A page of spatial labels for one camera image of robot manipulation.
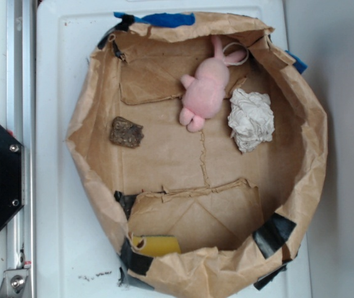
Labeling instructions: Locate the brown rough rock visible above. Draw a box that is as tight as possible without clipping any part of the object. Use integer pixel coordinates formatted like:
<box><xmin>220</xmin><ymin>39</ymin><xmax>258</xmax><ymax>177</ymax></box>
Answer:
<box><xmin>109</xmin><ymin>116</ymin><xmax>144</xmax><ymax>148</ymax></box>

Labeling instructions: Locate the brown paper bag bin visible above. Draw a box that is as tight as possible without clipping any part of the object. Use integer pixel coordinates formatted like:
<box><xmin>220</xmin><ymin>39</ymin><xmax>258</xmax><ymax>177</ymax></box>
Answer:
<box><xmin>66</xmin><ymin>12</ymin><xmax>327</xmax><ymax>297</ymax></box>

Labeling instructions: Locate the pink plush bunny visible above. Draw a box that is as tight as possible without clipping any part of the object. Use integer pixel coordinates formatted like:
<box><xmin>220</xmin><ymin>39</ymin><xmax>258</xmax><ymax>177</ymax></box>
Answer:
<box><xmin>179</xmin><ymin>35</ymin><xmax>249</xmax><ymax>132</ymax></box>

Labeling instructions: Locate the crumpled white paper ball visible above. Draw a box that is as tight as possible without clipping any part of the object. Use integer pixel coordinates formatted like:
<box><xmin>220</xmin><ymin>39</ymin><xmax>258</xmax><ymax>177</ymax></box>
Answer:
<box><xmin>228</xmin><ymin>88</ymin><xmax>275</xmax><ymax>153</ymax></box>

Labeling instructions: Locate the black tape patch bottom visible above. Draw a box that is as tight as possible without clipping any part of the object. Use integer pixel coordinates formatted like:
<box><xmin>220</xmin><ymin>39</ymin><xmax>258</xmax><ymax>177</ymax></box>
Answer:
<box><xmin>120</xmin><ymin>238</ymin><xmax>154</xmax><ymax>276</ymax></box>

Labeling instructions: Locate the black tape patch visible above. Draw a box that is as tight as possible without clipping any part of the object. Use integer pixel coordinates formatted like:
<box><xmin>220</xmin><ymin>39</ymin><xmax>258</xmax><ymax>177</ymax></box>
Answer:
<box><xmin>252</xmin><ymin>213</ymin><xmax>297</xmax><ymax>259</ymax></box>
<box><xmin>120</xmin><ymin>238</ymin><xmax>154</xmax><ymax>276</ymax></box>

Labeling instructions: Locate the black tape patch right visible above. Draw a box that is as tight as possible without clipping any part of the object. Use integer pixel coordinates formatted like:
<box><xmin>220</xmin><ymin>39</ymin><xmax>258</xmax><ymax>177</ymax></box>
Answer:
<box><xmin>252</xmin><ymin>213</ymin><xmax>297</xmax><ymax>259</ymax></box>

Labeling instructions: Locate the blue tape strip top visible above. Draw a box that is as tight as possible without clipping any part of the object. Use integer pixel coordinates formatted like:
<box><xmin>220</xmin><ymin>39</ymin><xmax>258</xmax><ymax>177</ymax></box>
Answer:
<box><xmin>113</xmin><ymin>12</ymin><xmax>195</xmax><ymax>30</ymax></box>

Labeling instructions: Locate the blue tape strip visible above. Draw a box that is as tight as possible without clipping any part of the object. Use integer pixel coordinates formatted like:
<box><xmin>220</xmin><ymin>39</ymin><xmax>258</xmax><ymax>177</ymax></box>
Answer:
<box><xmin>285</xmin><ymin>50</ymin><xmax>308</xmax><ymax>74</ymax></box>
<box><xmin>113</xmin><ymin>12</ymin><xmax>195</xmax><ymax>30</ymax></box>

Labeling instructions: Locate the white plastic tray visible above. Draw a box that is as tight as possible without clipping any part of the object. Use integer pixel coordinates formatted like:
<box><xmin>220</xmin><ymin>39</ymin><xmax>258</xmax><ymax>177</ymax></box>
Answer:
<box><xmin>34</xmin><ymin>0</ymin><xmax>313</xmax><ymax>298</ymax></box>

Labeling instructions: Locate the blue tape strip right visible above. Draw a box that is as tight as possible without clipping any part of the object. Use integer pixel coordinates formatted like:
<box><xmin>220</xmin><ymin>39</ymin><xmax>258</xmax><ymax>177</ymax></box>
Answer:
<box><xmin>285</xmin><ymin>50</ymin><xmax>308</xmax><ymax>74</ymax></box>

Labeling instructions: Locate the aluminium extrusion rail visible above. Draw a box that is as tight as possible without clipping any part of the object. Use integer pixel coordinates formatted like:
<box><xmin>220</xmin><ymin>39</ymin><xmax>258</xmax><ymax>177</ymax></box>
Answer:
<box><xmin>6</xmin><ymin>1</ymin><xmax>38</xmax><ymax>297</ymax></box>

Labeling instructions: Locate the metal corner bracket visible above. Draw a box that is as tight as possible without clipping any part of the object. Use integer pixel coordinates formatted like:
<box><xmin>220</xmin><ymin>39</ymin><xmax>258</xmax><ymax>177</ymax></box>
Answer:
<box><xmin>0</xmin><ymin>269</ymin><xmax>29</xmax><ymax>298</ymax></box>

